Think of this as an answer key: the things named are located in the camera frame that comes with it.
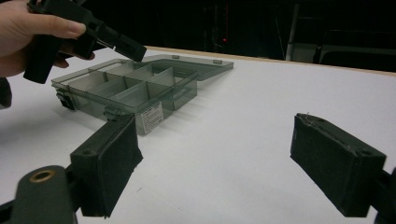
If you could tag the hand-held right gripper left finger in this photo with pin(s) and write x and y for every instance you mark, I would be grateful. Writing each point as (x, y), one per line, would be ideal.
(106, 161)

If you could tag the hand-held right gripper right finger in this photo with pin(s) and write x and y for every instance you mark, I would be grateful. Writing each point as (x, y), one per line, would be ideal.
(336, 165)

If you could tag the grey clear compartment organizer box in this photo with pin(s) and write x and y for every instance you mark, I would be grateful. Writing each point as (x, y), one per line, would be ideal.
(130, 96)

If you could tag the black folding chair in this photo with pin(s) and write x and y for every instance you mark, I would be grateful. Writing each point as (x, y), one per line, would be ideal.
(351, 53)

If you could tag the white desk leg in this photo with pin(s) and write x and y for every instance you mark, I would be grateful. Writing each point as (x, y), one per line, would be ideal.
(292, 31)

